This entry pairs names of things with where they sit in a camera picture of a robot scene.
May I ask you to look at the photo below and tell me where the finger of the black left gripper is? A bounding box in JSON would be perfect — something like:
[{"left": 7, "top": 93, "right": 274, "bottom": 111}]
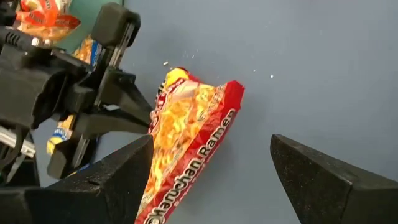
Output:
[
  {"left": 74, "top": 108, "right": 150, "bottom": 141},
  {"left": 95, "top": 67, "right": 154, "bottom": 126}
]

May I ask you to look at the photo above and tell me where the red Maruchan noodle pack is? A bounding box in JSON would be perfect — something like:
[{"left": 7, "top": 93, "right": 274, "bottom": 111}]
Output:
[{"left": 134, "top": 67, "right": 246, "bottom": 224}]

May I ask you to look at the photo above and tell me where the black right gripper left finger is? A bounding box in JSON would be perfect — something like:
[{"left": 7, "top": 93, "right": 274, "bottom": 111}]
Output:
[{"left": 0, "top": 134, "right": 155, "bottom": 224}]

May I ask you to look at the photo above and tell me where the orange Maruchan noodle pack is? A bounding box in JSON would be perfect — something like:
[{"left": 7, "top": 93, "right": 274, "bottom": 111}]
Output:
[{"left": 14, "top": 0, "right": 82, "bottom": 43}]

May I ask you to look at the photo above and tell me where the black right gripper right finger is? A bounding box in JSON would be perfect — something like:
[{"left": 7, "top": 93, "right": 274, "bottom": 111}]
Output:
[{"left": 269, "top": 133, "right": 398, "bottom": 224}]

